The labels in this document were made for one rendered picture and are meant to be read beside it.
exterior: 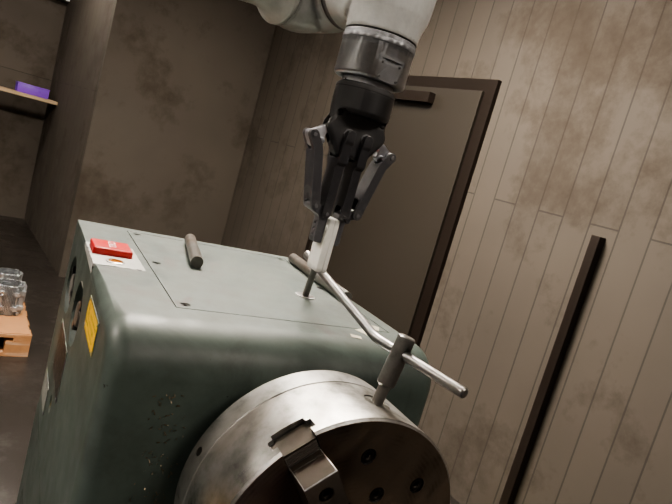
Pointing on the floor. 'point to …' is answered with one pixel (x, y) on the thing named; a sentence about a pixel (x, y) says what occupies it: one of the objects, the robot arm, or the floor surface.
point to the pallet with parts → (13, 314)
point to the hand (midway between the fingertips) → (323, 243)
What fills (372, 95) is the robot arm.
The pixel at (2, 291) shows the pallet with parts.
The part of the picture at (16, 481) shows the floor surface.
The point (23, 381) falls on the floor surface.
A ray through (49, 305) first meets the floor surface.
